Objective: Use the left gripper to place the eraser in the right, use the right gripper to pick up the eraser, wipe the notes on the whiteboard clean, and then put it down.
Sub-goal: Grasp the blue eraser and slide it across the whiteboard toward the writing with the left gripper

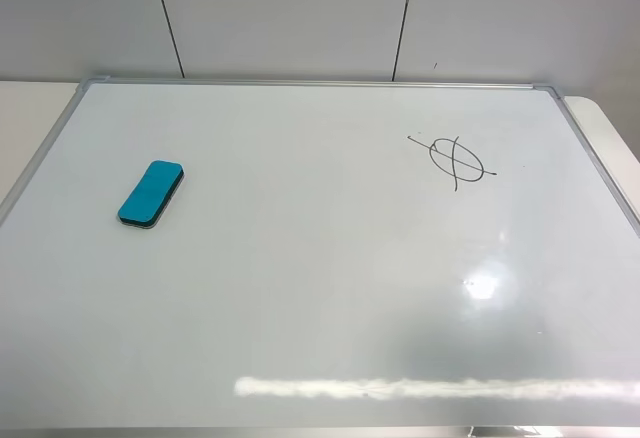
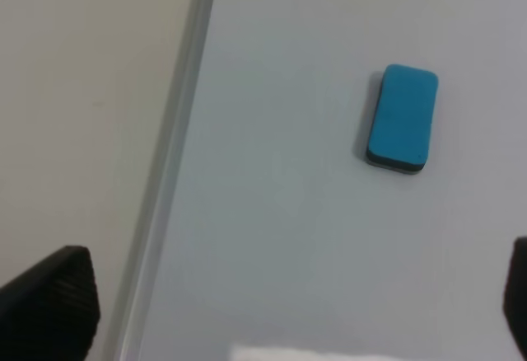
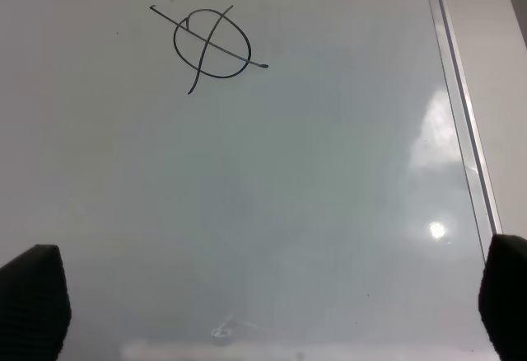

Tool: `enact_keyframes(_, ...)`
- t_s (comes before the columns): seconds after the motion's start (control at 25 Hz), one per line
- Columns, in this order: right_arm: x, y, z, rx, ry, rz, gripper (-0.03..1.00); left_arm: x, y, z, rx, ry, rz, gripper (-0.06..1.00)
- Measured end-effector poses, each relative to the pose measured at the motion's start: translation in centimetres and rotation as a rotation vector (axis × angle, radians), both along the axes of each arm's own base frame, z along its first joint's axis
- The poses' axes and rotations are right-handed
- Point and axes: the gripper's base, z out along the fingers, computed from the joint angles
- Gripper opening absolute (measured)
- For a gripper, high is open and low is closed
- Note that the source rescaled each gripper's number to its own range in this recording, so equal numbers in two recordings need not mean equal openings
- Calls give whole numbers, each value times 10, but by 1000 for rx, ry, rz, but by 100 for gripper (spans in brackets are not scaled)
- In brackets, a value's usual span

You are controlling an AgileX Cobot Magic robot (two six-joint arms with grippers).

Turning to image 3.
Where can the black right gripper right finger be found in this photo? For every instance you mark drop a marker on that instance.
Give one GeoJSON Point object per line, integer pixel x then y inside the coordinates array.
{"type": "Point", "coordinates": [502, 296]}

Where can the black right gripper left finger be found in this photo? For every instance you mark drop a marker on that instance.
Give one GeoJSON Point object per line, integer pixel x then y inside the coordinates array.
{"type": "Point", "coordinates": [35, 306]}

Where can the white whiteboard with aluminium frame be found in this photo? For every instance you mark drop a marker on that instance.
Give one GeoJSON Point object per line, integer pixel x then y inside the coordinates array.
{"type": "Point", "coordinates": [246, 179]}

